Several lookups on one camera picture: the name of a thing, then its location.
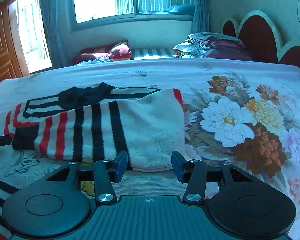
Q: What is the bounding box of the brown wooden door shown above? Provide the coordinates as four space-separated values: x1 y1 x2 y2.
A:
0 1 30 83

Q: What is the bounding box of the white floral bed sheet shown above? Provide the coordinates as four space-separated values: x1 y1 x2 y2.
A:
0 59 300 239

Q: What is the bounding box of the teal left curtain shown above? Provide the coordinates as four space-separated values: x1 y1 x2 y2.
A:
39 0 67 68

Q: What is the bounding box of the stack of folded quilts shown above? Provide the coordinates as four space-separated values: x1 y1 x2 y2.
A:
173 32 253 61

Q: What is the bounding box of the blue cushion on windowsill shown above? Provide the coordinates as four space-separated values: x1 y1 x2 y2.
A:
166 4 196 15

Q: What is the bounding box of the dark red pillow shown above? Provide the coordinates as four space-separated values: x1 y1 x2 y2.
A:
72 41 132 65

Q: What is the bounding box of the teal right curtain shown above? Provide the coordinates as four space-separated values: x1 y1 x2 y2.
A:
191 0 211 34

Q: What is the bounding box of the teal curtain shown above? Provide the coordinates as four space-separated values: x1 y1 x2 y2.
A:
39 0 67 68
191 0 211 34

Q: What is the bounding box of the striped white knit sweater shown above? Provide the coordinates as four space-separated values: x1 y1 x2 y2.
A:
0 81 187 240

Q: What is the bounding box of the striped mattress pad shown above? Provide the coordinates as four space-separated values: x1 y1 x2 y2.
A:
131 48 178 60

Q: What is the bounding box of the red heart-shaped headboard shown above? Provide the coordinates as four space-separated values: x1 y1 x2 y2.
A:
221 10 300 68

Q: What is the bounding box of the window with white frame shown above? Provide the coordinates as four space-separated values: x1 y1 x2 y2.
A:
69 0 194 30

